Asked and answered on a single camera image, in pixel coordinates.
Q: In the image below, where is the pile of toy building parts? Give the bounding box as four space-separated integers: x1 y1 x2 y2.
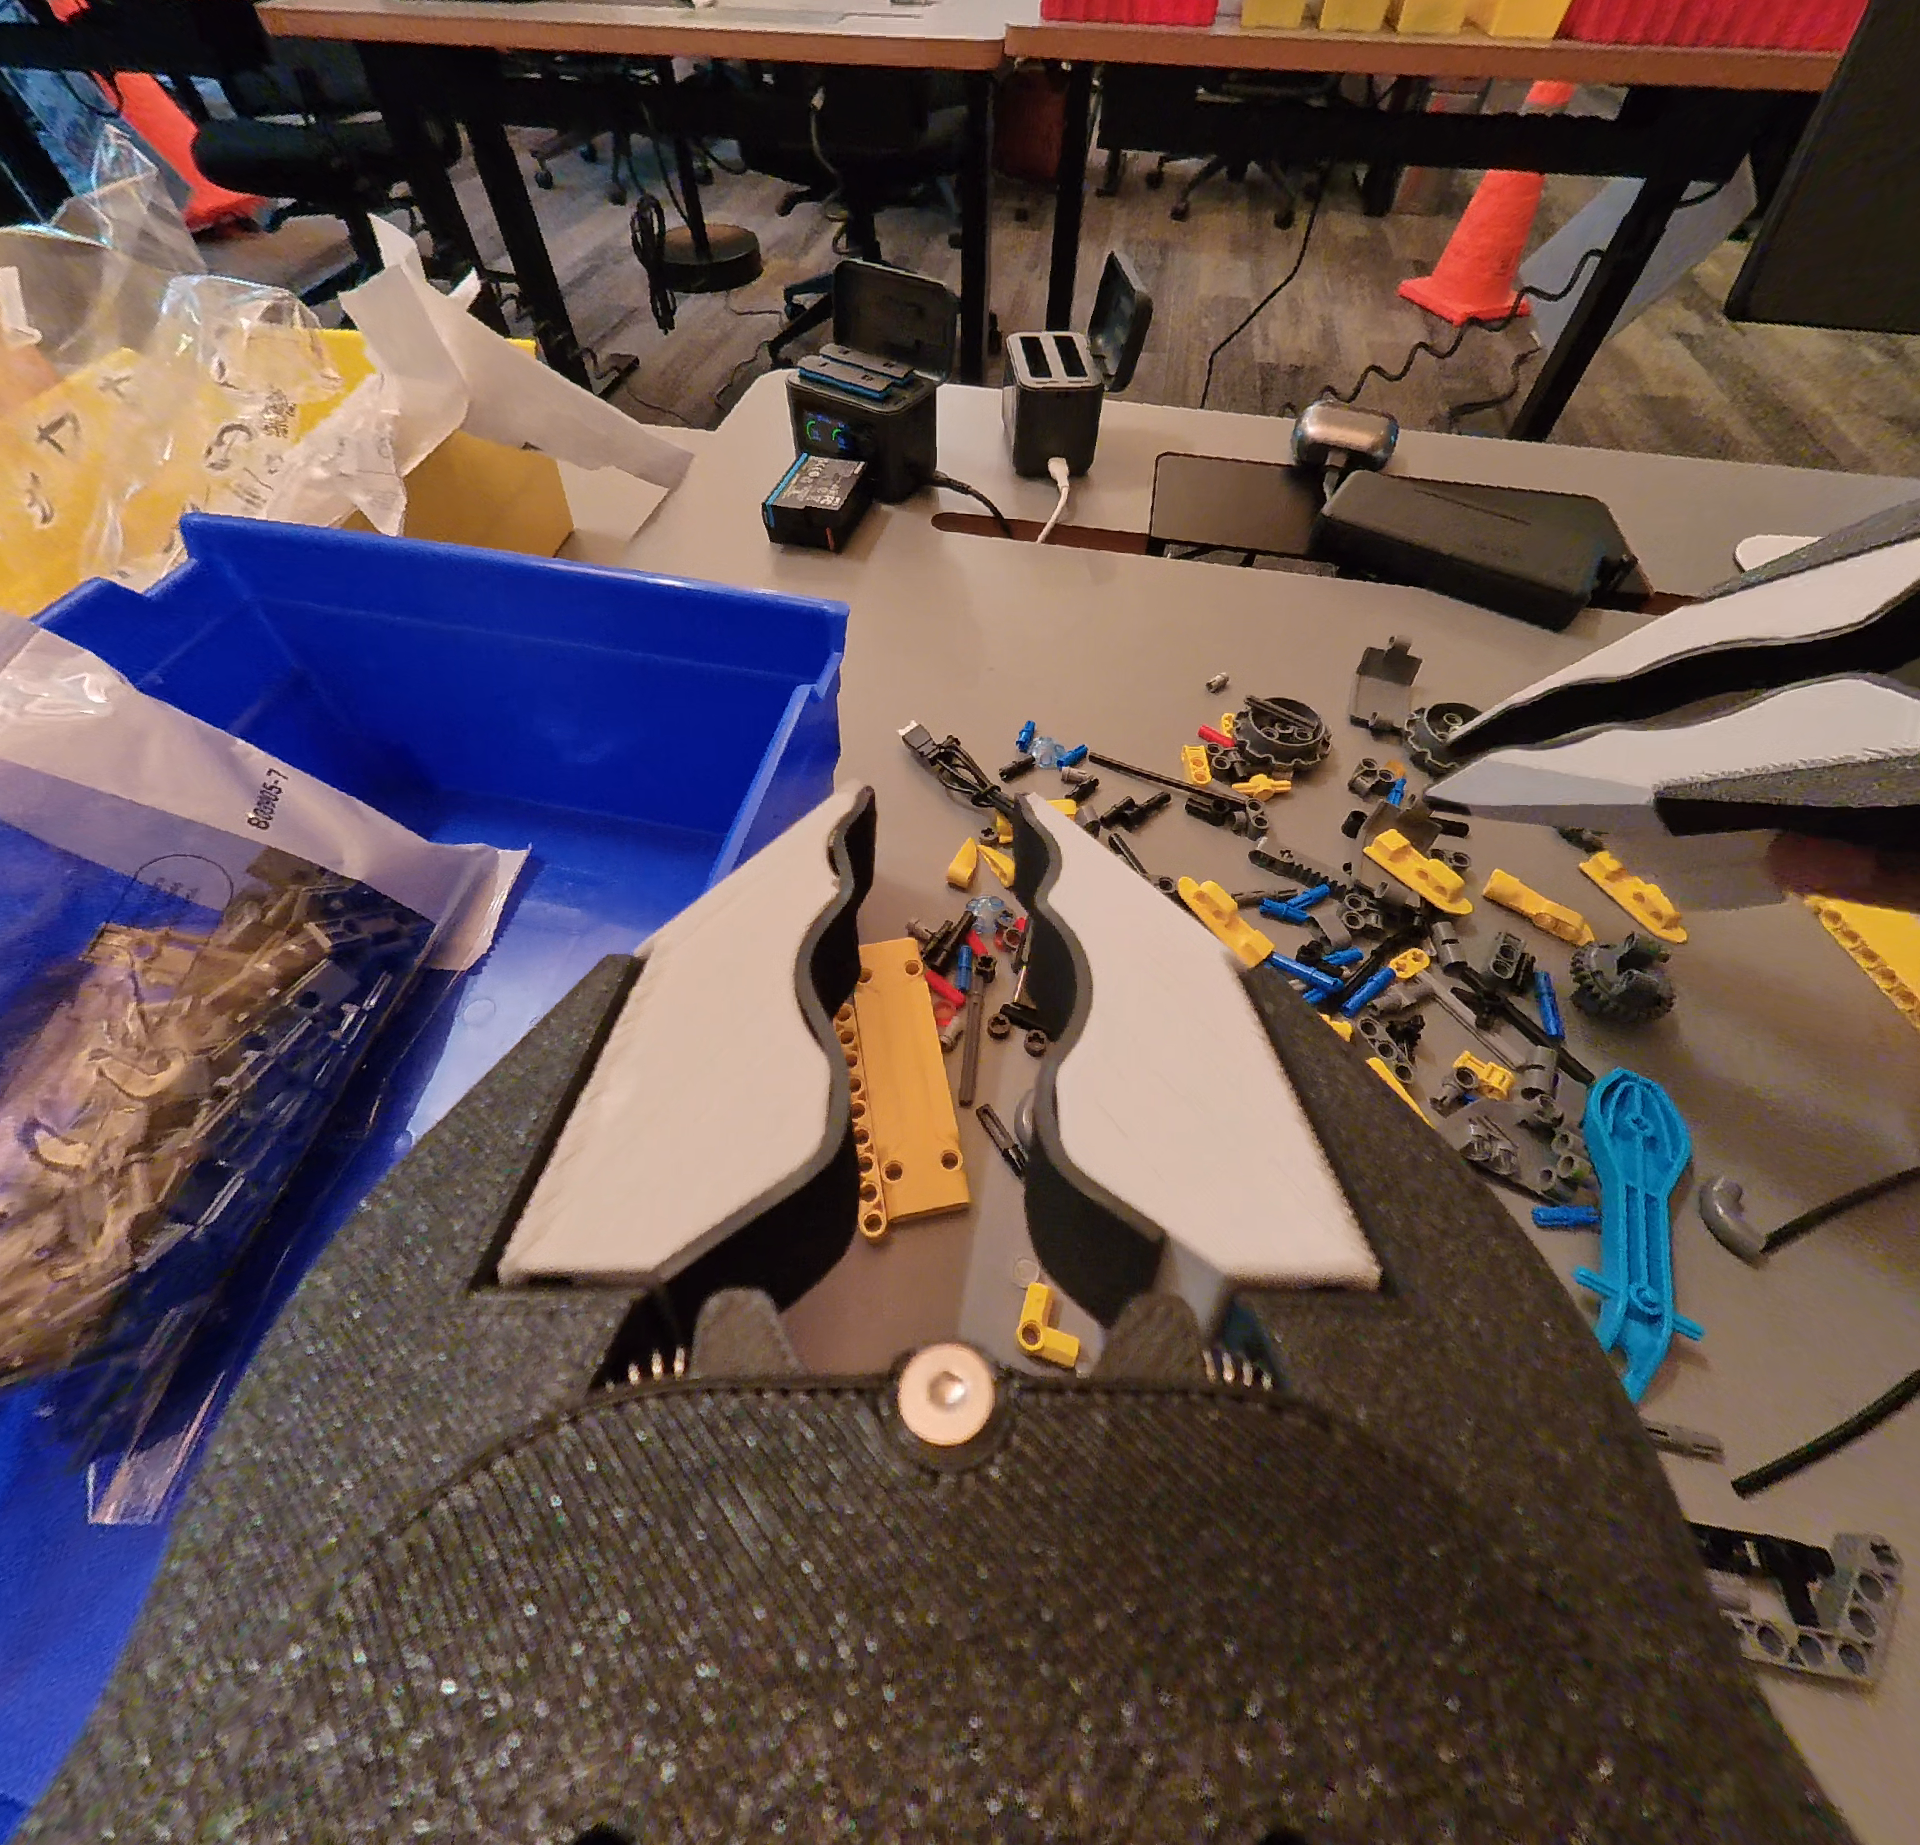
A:
900 660 1688 1370

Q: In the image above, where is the black charger case with batteries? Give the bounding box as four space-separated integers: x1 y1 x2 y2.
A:
785 258 958 507

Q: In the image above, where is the blue plastic bin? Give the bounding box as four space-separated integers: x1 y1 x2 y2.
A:
0 511 848 1831

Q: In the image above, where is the black round stand base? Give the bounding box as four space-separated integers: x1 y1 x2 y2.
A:
660 217 769 293

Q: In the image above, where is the black camera battery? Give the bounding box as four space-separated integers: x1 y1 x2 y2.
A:
760 449 878 549

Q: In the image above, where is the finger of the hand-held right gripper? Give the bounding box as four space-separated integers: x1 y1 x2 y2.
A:
1439 570 1920 762
1422 673 1920 829

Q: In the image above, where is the thin black rod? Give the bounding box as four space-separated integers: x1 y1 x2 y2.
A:
1730 1365 1920 1500
1762 1167 1920 1254

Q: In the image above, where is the yellow box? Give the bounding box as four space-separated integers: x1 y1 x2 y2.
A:
0 327 574 618

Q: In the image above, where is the black monitor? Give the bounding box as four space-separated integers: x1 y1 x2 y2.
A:
1725 0 1920 333

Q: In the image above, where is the glossy dark webcam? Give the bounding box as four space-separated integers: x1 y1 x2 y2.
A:
1291 397 1398 470

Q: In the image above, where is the clear bag of parts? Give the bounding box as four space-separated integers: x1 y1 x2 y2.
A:
0 615 528 1524

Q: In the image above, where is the black power adapter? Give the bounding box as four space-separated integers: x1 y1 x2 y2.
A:
1310 470 1643 631

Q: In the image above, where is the empty black charger case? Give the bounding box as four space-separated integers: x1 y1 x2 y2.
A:
1003 253 1154 480

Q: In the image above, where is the cyan plastic separator tool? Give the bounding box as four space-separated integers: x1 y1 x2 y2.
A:
1574 1068 1708 1404

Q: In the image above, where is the orange traffic cone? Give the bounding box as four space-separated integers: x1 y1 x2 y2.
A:
1397 80 1577 324
89 66 269 233

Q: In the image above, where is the black desk cable flap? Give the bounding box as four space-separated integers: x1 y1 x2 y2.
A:
1145 449 1501 575

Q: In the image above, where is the long yellow holed panel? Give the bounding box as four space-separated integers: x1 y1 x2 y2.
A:
830 936 975 1242
1805 891 1920 1033

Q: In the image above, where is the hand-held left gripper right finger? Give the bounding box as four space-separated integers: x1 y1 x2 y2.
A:
1017 788 1383 1344

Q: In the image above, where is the person's right hand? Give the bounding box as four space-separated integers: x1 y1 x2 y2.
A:
1769 824 1920 908

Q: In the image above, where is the black USB cable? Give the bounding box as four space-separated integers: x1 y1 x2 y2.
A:
897 719 1036 828

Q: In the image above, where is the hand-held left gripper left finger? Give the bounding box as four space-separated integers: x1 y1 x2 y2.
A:
493 784 878 1298

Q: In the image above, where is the grey and black beam frame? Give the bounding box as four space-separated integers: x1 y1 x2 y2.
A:
1687 1521 1909 1685

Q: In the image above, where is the dark toothed gear ring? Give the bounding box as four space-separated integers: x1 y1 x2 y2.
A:
1572 933 1680 1028

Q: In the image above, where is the coiled black cable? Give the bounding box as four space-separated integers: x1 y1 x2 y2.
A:
1335 231 1614 413

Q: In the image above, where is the crumpled clear plastic bag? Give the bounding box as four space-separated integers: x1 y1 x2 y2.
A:
0 119 452 588

